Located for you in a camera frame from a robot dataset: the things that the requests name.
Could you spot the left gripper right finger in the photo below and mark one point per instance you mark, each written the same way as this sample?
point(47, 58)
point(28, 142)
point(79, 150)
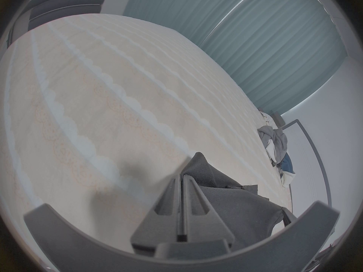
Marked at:
point(204, 219)

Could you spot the pile of clothes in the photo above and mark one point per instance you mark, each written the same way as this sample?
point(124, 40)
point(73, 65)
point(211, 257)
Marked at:
point(276, 143)

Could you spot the white printed pillow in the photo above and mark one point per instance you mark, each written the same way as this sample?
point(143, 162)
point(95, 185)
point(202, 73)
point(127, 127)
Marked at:
point(266, 119)

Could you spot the black dressing table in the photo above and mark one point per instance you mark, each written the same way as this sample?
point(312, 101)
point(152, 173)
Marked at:
point(62, 7)

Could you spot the black T-shirt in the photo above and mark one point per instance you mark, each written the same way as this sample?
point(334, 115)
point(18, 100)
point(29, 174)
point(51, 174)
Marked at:
point(241, 208)

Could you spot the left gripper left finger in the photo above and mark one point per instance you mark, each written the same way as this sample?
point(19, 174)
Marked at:
point(164, 217)

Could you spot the blue-green curtain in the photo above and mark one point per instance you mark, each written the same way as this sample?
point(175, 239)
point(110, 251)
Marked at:
point(175, 10)
point(283, 44)

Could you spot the grey bedside table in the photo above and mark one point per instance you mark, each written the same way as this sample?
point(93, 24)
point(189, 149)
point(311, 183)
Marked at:
point(278, 119)

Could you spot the bed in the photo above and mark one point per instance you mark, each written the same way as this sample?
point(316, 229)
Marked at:
point(113, 95)

